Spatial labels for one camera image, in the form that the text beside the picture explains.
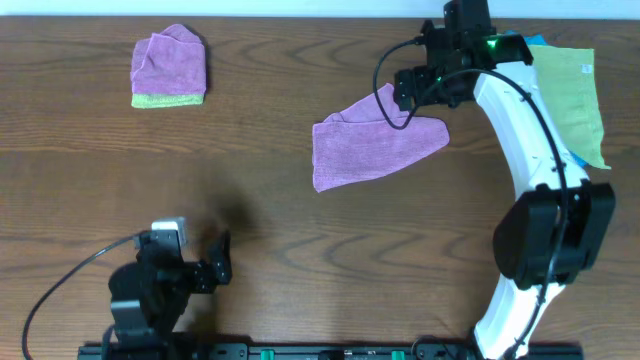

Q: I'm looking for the folded purple cloth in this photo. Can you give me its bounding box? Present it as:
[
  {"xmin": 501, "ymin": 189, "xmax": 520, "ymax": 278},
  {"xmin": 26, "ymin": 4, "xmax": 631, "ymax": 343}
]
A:
[{"xmin": 130, "ymin": 24, "xmax": 207, "ymax": 96}]

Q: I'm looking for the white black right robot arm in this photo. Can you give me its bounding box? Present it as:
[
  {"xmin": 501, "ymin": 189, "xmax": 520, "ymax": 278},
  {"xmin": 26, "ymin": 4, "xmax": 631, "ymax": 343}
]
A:
[{"xmin": 393, "ymin": 1, "xmax": 615, "ymax": 359}]

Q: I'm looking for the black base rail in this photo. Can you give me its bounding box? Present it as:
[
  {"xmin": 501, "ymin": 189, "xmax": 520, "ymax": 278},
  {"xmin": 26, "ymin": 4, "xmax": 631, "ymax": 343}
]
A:
[{"xmin": 77, "ymin": 341, "xmax": 585, "ymax": 360}]

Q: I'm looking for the purple microfiber cloth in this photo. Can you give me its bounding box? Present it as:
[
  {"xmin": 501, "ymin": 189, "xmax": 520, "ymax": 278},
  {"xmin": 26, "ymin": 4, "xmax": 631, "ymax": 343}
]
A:
[{"xmin": 312, "ymin": 83, "xmax": 450, "ymax": 192}]

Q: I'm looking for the folded green cloth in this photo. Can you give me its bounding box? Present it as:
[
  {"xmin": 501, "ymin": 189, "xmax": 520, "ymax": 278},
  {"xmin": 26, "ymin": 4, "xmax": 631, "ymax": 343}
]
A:
[{"xmin": 131, "ymin": 94, "xmax": 204, "ymax": 109}]

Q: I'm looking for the blue cloth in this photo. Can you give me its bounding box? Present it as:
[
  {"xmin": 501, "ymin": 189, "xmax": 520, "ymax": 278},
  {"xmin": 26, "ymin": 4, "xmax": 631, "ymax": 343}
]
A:
[{"xmin": 524, "ymin": 34, "xmax": 587, "ymax": 168}]

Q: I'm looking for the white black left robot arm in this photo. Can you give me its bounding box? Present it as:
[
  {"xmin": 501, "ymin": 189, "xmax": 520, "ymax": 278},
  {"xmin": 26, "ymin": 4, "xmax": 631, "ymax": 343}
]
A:
[{"xmin": 100, "ymin": 230, "xmax": 232, "ymax": 359}]

